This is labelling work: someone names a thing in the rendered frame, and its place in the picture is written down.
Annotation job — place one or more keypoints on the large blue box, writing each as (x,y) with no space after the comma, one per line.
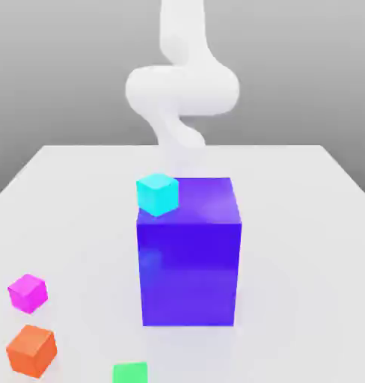
(188,269)

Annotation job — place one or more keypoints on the small magenta cube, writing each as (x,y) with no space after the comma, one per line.
(27,294)

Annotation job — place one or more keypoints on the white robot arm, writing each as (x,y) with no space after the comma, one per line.
(182,89)

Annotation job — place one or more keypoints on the small cyan cube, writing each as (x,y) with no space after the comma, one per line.
(157,194)

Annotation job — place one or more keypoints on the small green cube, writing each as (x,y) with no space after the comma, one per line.
(130,373)

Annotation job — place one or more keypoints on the small orange cube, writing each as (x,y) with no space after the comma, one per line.
(31,351)

